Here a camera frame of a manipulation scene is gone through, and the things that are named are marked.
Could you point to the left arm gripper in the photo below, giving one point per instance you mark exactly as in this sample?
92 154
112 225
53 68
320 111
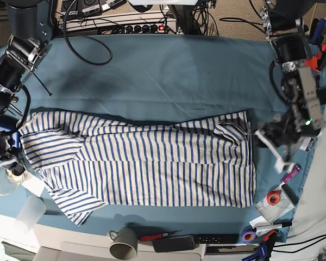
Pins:
281 138

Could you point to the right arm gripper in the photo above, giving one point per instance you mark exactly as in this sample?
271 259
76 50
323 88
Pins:
10 159

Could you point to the blue white striped T-shirt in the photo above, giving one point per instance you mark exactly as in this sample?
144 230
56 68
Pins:
87 162

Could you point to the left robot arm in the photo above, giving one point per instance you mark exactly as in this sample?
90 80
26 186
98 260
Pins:
291 76

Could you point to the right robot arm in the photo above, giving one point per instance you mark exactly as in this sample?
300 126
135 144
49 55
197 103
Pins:
32 29

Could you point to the white labelled box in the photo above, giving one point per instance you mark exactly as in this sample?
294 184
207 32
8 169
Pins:
307 144

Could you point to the clear plastic bottle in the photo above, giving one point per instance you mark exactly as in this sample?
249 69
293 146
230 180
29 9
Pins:
9 182

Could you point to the purple pen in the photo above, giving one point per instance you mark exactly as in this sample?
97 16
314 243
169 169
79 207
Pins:
293 173

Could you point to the white paper card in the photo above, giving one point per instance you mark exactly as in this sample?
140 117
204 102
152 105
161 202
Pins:
34 185

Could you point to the translucent plastic cup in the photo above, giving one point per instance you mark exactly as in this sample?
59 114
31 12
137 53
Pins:
31 212

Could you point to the orange tape roll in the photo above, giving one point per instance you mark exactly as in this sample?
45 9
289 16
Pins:
273 197

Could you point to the printed paper sheet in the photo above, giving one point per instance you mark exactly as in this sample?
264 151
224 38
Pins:
273 213

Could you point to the orange black clamp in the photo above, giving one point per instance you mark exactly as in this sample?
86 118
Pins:
318 61

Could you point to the purple tape roll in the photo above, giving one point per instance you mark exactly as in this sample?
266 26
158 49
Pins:
248 235

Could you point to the blue bar clamp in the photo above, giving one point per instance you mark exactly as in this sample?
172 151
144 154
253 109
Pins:
264 250

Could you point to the black remote control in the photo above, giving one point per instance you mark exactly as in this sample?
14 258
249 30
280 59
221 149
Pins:
216 238

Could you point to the black smartphone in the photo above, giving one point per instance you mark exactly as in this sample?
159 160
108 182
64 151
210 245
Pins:
174 244

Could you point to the teal table cloth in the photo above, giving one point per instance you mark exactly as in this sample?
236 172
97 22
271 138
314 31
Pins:
158 79

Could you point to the grey ceramic mug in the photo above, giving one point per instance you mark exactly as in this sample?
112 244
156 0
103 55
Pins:
123 244

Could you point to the black power strip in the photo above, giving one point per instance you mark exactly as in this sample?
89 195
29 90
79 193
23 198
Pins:
137 29

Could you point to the red handled screwdriver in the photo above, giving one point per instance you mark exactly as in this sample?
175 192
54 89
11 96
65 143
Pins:
147 238

